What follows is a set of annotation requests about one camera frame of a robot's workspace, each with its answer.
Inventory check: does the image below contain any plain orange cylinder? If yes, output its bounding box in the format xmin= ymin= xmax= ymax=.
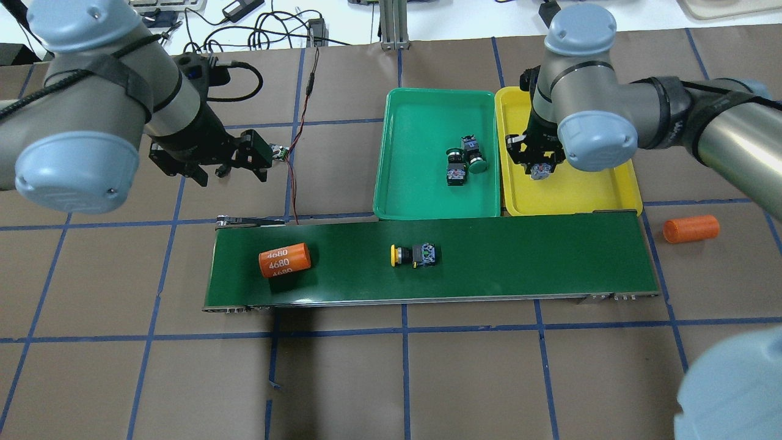
xmin=662 ymin=214 xmax=721 ymax=243

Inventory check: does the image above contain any red black wire with plug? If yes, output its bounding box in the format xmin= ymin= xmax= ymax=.
xmin=208 ymin=58 xmax=265 ymax=103

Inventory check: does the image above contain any green plastic tray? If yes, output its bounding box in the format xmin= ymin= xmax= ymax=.
xmin=373 ymin=87 xmax=501 ymax=221

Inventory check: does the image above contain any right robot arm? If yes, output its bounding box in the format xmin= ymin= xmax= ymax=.
xmin=506 ymin=1 xmax=781 ymax=439

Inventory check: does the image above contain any orange cylinder with 4680 print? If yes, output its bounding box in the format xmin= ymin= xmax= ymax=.
xmin=258 ymin=243 xmax=312 ymax=279

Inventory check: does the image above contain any yellow push button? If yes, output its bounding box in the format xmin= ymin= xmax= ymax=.
xmin=389 ymin=242 xmax=439 ymax=268
xmin=528 ymin=163 xmax=555 ymax=181

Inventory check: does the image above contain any black braided cable sleeve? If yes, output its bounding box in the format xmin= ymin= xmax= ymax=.
xmin=0 ymin=34 xmax=166 ymax=120

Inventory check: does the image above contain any yellow plastic tray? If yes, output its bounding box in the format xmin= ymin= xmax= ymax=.
xmin=495 ymin=87 xmax=643 ymax=216

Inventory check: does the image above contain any aluminium frame post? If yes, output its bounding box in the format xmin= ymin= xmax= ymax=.
xmin=378 ymin=0 xmax=411 ymax=52

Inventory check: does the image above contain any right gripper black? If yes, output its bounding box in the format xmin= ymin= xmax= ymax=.
xmin=506 ymin=66 xmax=565 ymax=175

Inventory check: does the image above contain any green conveyor belt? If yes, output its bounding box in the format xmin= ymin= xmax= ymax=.
xmin=203 ymin=212 xmax=659 ymax=313

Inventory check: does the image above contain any motor speed controller board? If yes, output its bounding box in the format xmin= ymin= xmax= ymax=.
xmin=270 ymin=143 xmax=291 ymax=162

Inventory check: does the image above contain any green push button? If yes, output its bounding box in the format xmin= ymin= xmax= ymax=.
xmin=461 ymin=136 xmax=489 ymax=174
xmin=446 ymin=148 xmax=467 ymax=186

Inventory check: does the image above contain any white keyboard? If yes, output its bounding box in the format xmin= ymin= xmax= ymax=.
xmin=127 ymin=0 xmax=207 ymax=14

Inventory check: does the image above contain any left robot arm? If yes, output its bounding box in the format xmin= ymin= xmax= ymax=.
xmin=1 ymin=1 xmax=273 ymax=215

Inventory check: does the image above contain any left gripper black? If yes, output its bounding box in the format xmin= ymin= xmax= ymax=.
xmin=148 ymin=53 xmax=273 ymax=187

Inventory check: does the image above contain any red black power wire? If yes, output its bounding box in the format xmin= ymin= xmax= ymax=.
xmin=286 ymin=46 xmax=321 ymax=226

